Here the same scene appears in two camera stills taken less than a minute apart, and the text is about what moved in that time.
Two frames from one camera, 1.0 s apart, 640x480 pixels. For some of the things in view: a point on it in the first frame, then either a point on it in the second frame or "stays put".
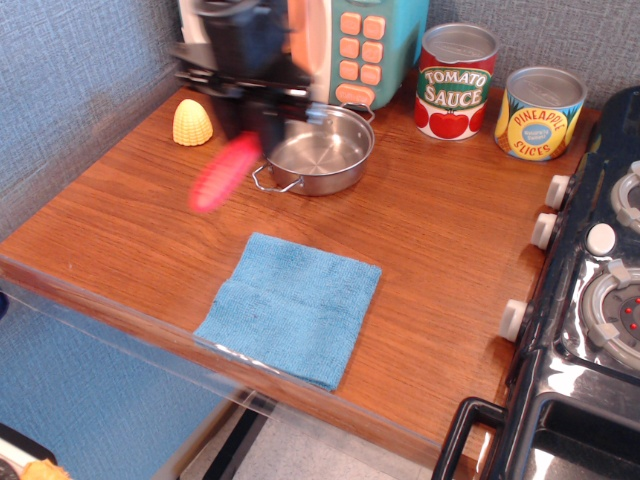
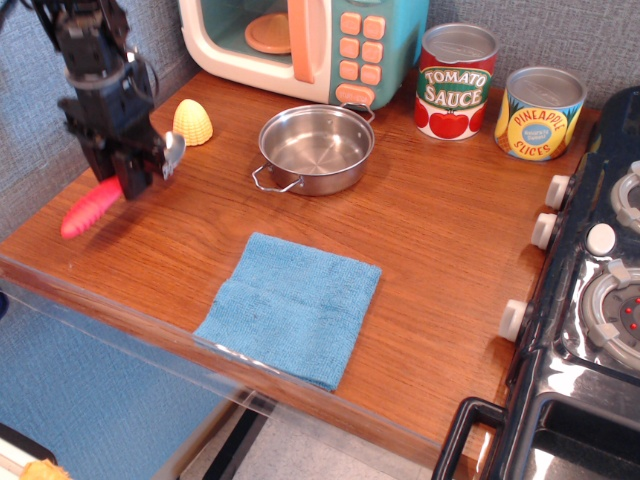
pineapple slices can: [538, 113] stays put
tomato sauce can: [454, 76] stays put
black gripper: [245, 70] → [113, 109]
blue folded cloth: [292, 309] stays put
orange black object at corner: [22, 458] stays put
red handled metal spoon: [227, 173] → [174, 147]
